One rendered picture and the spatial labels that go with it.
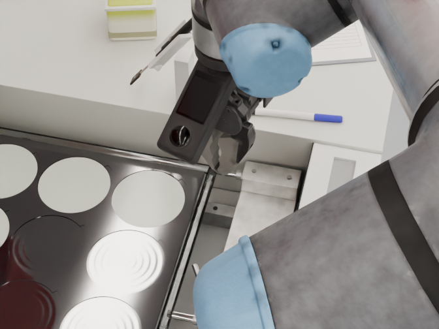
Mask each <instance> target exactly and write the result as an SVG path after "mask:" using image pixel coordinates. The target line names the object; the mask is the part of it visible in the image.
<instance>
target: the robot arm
mask: <svg viewBox="0 0 439 329"><path fill-rule="evenodd" d="M191 15H192V33H193V41H194V46H195V55H196V56H197V59H198V60H197V62H196V64H195V66H194V68H193V70H192V72H191V74H190V76H189V78H188V80H187V82H186V84H185V86H184V88H183V90H182V92H181V94H180V96H179V99H178V101H177V103H176V105H175V107H174V109H173V111H172V113H171V115H170V117H169V119H168V121H167V123H166V125H165V127H164V129H163V131H162V133H161V135H160V137H159V140H158V141H157V146H158V148H159V149H161V150H162V151H164V152H165V153H168V154H170V155H172V156H174V157H177V158H179V159H181V160H183V161H185V162H187V163H189V164H191V165H195V164H197V163H198V162H199V159H200V157H201V155H202V156H203V157H204V159H205V160H206V162H207V163H208V164H209V165H210V167H211V168H212V169H213V170H214V171H215V172H217V173H218V174H221V175H222V176H224V175H227V174H229V173H231V172H232V171H233V170H234V169H235V168H236V166H237V165H238V164H239V162H241V160H242V159H243V157H244V156H245V155H246V154H247V152H248V151H249V150H250V148H251V147H252V146H253V143H254V141H255V127H254V125H253V123H250V122H249V120H250V118H251V115H252V113H253V111H254V110H255V109H256V108H257V107H258V106H259V103H260V102H261V101H262V100H263V108H266V107H267V105H268V104H269V102H270V101H271V100H272V99H273V98H274V97H278V96H280V95H284V94H286V93H289V92H290V91H292V90H294V89H295V88H296V87H298V86H299V85H300V84H301V81H302V79H303V78H304V77H307V76H308V74H309V72H310V70H311V68H312V49H311V48H313V47H314V46H316V45H318V44H319V43H321V42H323V41H324V40H326V39H328V38H329V37H331V36H333V35H334V34H336V33H338V32H339V31H341V30H343V29H344V28H346V27H347V26H349V25H351V24H353V23H354V22H356V21H357V20H359V21H360V23H361V25H362V26H363V29H364V30H365V33H366V35H367V37H368V39H369V41H370V43H371V45H372V47H373V49H374V51H375V53H376V55H377V57H378V59H379V61H380V63H381V65H382V67H383V69H384V71H385V73H386V75H387V77H388V79H389V81H390V83H391V85H392V87H393V89H394V91H395V93H396V95H397V97H398V99H399V101H400V103H401V105H402V107H403V110H404V112H405V114H406V116H407V118H408V120H409V122H410V124H409V128H408V136H407V145H408V147H407V148H406V149H405V150H403V151H402V152H400V153H399V154H397V155H395V156H394V157H392V158H390V159H388V160H386V161H384V162H383V163H381V164H379V165H378V166H375V167H374V168H372V169H370V170H369V171H367V172H365V173H363V174H361V175H360V176H358V177H356V178H354V179H352V180H351V181H349V182H347V183H345V184H343V185H341V186H340V187H338V188H336V189H335V190H333V191H331V192H329V193H327V194H326V195H323V196H322V197H320V198H318V199H317V200H315V201H313V202H311V203H309V204H307V205H305V206H304V207H302V208H301V209H299V210H297V211H295V212H293V213H291V214H289V215H288V216H286V217H284V218H283V219H280V220H279V221H277V222H275V223H273V224H271V225H270V226H268V227H266V228H264V229H263V230H260V231H259V232H257V233H255V234H254V235H252V236H250V237H248V236H247V235H245V236H242V237H241V238H239V240H238V243H237V244H236V245H234V246H232V247H231V248H229V249H228V250H226V251H224V252H223V253H222V254H220V255H218V256H216V257H215V258H213V259H212V260H210V261H208V262H207V263H206V264H205V265H204V266H203V267H202V268H201V269H200V271H199V273H198V274H197V276H196V279H195V283H194V287H193V305H194V310H195V318H196V321H197V326H198V329H439V0H191ZM219 149H221V156H219Z"/></svg>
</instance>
